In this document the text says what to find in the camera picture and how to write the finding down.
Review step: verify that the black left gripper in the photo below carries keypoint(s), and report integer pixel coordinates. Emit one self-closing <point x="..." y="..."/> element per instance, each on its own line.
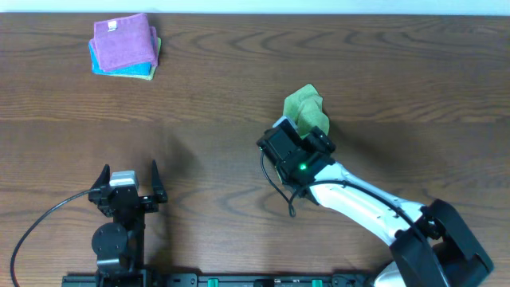
<point x="127" y="198"/>

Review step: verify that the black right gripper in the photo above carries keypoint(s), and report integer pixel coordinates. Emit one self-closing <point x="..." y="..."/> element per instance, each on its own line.
<point x="319" y="143"/>

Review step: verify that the green microfiber cloth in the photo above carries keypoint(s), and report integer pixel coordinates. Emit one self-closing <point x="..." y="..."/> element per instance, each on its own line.
<point x="305" y="108"/>

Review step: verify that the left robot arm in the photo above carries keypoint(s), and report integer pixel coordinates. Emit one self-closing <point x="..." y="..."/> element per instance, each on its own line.
<point x="119" y="244"/>

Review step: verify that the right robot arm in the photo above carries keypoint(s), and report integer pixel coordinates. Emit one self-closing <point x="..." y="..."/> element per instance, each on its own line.
<point x="431" y="245"/>

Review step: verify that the blue folded cloth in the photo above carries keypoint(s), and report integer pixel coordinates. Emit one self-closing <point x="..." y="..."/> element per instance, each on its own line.
<point x="142" y="69"/>

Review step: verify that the purple folded cloth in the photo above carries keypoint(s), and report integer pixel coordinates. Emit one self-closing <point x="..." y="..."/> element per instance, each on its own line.
<point x="121" y="42"/>

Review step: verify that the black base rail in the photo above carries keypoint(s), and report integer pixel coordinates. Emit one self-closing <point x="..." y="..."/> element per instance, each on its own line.
<point x="194" y="280"/>

